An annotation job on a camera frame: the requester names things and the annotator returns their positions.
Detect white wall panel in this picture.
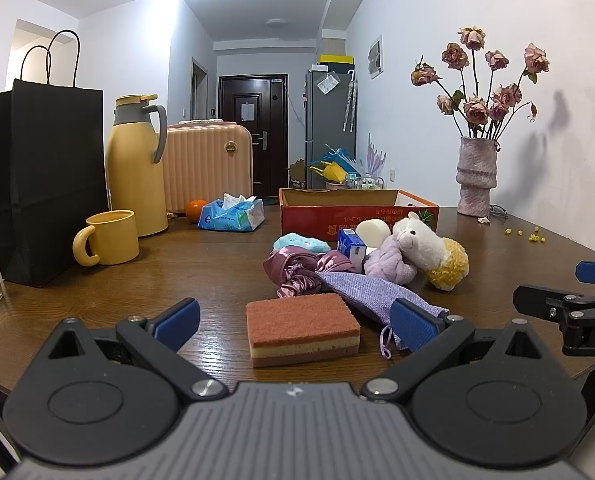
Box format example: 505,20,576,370
367,35,384,81

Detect grey side door frame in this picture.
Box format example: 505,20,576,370
192,57,208,121

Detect blue tissue pack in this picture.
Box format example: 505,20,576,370
198,193,266,233

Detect plastic document bag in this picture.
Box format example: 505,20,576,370
315,72,341,95

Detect white foam block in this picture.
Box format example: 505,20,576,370
355,218,392,250

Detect grey refrigerator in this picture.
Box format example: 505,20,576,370
305,65,357,191

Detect pink textured vase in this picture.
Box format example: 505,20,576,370
456,136,499,218

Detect purple woven drawstring pouch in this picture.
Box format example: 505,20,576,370
317,271,449,359

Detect lavender fleece towel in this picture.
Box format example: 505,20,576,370
364,234,419,286

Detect yellow thermos jug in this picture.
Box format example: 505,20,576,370
105,94,169,237

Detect dried pink roses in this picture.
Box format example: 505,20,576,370
410,25,551,142

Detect pink ribbed suitcase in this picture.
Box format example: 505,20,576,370
158,120,253,215

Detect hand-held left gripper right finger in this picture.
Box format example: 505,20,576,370
360,297,548,404

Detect brown layered sponge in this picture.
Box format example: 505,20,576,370
246,293,361,369

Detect dark brown entrance door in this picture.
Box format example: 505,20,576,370
218,75,288,198

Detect red cardboard box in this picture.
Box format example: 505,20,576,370
279,188,441,244

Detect folded clear umbrella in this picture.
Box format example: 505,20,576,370
342,70,358,132

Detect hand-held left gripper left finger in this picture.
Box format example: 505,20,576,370
42,297,229,403

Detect pile of blue bags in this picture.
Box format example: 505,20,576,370
310,145,363,183

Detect purple feather wall decoration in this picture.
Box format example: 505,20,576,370
366,132,388,176

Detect white alpaca plush toy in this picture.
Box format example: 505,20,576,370
392,211,469,292

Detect yellow mug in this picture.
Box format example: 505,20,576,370
72,210,141,267

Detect blue fluffy cloth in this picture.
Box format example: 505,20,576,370
273,233,330,255

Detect open brown cardboard box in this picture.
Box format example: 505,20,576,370
288,160,308,190

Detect purple satin bonnet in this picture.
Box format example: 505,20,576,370
264,246,358,299

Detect yellow bag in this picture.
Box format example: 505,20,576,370
311,161,348,183

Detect small blue carton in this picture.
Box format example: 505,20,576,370
337,228,367,275

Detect black paper bag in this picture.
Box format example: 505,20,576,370
0,30,109,288

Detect wire rack with bottles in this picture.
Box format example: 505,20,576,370
347,172,385,191

